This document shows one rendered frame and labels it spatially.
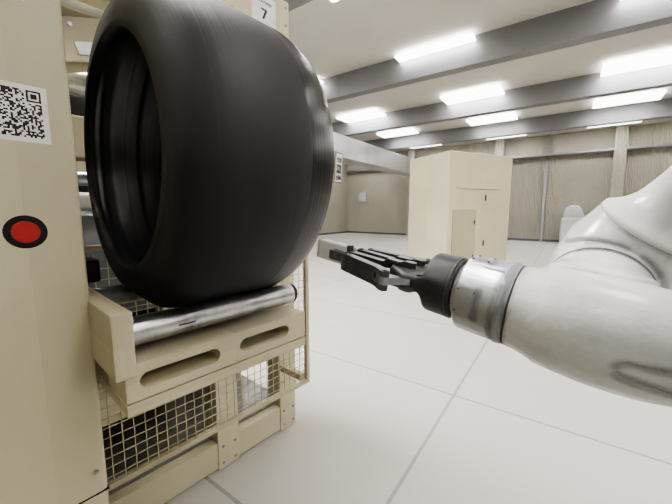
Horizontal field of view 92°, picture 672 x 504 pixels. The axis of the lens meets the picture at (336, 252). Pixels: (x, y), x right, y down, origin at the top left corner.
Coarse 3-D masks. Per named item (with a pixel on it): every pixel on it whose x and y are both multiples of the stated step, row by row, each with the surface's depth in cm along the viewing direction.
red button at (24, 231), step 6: (18, 222) 44; (24, 222) 45; (30, 222) 45; (12, 228) 44; (18, 228) 44; (24, 228) 45; (30, 228) 45; (36, 228) 46; (12, 234) 44; (18, 234) 44; (24, 234) 45; (30, 234) 45; (36, 234) 46; (18, 240) 44; (24, 240) 45; (30, 240) 45
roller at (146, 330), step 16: (272, 288) 71; (288, 288) 73; (192, 304) 58; (208, 304) 59; (224, 304) 61; (240, 304) 63; (256, 304) 66; (272, 304) 69; (144, 320) 51; (160, 320) 53; (176, 320) 54; (192, 320) 56; (208, 320) 58; (224, 320) 62; (144, 336) 51; (160, 336) 53
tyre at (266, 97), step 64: (128, 0) 50; (192, 0) 47; (128, 64) 74; (192, 64) 43; (256, 64) 48; (128, 128) 83; (192, 128) 43; (256, 128) 47; (320, 128) 57; (128, 192) 85; (192, 192) 45; (256, 192) 49; (320, 192) 59; (128, 256) 68; (192, 256) 50; (256, 256) 56
